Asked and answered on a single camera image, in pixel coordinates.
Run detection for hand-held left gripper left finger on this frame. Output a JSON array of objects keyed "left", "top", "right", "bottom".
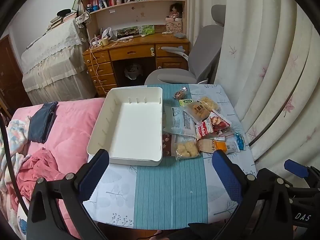
[{"left": 26, "top": 149, "right": 110, "bottom": 240}]

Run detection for blue snack packet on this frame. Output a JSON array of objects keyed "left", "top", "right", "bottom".
[{"left": 234, "top": 132, "right": 247, "bottom": 151}]

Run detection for red cookie packet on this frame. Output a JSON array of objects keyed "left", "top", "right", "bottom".
[{"left": 194, "top": 119, "right": 214, "bottom": 140}]

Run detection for white plastic bag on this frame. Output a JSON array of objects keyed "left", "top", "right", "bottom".
[{"left": 101, "top": 27, "right": 115, "bottom": 39}]

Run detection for black cable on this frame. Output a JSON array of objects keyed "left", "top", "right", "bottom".
[{"left": 0, "top": 112, "right": 30, "bottom": 215}]

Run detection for teal white printed tablecloth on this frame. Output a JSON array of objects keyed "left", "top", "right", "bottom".
[{"left": 82, "top": 84, "right": 258, "bottom": 230}]

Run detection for wooden bookshelf hutch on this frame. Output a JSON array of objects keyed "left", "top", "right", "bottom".
[{"left": 79, "top": 0, "right": 187, "bottom": 39}]

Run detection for orange snack packet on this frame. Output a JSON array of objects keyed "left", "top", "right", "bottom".
[{"left": 197, "top": 139, "right": 228, "bottom": 154}]

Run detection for small white snack packet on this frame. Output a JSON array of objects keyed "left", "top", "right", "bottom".
[{"left": 220, "top": 140, "right": 241, "bottom": 154}]

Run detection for pink quilt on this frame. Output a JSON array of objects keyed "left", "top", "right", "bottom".
[{"left": 0, "top": 97, "right": 105, "bottom": 240}]

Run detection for grey plastic bag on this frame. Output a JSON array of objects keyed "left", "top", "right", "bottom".
[{"left": 124, "top": 64, "right": 143, "bottom": 80}]

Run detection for nut cake in clear wrapper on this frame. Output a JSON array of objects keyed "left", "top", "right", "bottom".
[{"left": 173, "top": 86, "right": 188, "bottom": 100}]

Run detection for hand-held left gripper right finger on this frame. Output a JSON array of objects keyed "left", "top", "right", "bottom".
[{"left": 211, "top": 149, "right": 294, "bottom": 240}]

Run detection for stack of books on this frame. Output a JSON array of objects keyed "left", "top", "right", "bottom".
[{"left": 46, "top": 15, "right": 77, "bottom": 32}]

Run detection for chocolate cake red-strip wrapper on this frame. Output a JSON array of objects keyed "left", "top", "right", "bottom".
[{"left": 209, "top": 112, "right": 232, "bottom": 128}]

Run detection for printed beige box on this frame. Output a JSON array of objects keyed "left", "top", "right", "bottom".
[{"left": 165, "top": 20, "right": 187, "bottom": 33}]

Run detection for dark printed packet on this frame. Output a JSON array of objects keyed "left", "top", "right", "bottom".
[{"left": 117, "top": 28, "right": 143, "bottom": 39}]

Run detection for white charging cable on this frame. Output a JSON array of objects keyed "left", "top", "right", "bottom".
[{"left": 89, "top": 36, "right": 110, "bottom": 95}]

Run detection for white handheld device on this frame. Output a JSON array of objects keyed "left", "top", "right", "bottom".
[{"left": 117, "top": 35, "right": 139, "bottom": 43}]

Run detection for pastel floral blanket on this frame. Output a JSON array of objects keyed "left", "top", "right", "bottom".
[{"left": 0, "top": 119, "right": 32, "bottom": 180}]

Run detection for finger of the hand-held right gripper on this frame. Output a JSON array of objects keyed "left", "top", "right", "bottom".
[{"left": 284, "top": 159, "right": 320, "bottom": 188}]

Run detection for clear packet yellow cookies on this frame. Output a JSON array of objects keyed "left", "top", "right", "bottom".
[{"left": 175, "top": 140, "right": 202, "bottom": 161}]

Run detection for lace-covered piano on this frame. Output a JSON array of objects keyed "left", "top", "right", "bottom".
[{"left": 20, "top": 17, "right": 98, "bottom": 105}]

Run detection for grey office chair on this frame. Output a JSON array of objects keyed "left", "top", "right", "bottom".
[{"left": 144, "top": 4, "right": 227, "bottom": 85}]

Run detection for flaky pastry clear packet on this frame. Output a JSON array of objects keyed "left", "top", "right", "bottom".
[{"left": 200, "top": 96, "right": 220, "bottom": 113}]

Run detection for white plastic storage tray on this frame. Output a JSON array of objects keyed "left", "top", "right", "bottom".
[{"left": 86, "top": 87, "right": 163, "bottom": 167}]

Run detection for pink fleece garment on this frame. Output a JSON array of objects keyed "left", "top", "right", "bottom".
[{"left": 15, "top": 147, "right": 68, "bottom": 200}]

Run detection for navy folded cloth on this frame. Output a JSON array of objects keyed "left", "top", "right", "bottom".
[{"left": 27, "top": 102, "right": 58, "bottom": 144}]

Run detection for yellow pastry packet orange label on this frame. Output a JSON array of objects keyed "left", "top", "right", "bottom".
[{"left": 184, "top": 101, "right": 213, "bottom": 124}]

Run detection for large white blue packet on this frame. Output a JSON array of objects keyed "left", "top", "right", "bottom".
[{"left": 163, "top": 106, "right": 198, "bottom": 138}]

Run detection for floral fabric bag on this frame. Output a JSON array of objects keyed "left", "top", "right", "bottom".
[{"left": 75, "top": 11, "right": 92, "bottom": 28}]

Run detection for wooden desk with drawers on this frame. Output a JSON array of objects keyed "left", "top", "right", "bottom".
[{"left": 82, "top": 33, "right": 190, "bottom": 97}]

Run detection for brown-haired doll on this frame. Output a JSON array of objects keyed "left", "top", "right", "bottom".
[{"left": 165, "top": 3, "right": 184, "bottom": 22}]

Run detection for cream floral curtain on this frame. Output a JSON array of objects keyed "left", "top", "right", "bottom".
[{"left": 186, "top": 0, "right": 320, "bottom": 178}]

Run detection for brown patterned snack packet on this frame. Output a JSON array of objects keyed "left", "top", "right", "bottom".
[{"left": 162, "top": 133, "right": 178, "bottom": 157}]

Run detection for brown wooden door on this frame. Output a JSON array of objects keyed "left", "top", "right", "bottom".
[{"left": 0, "top": 35, "right": 33, "bottom": 105}]

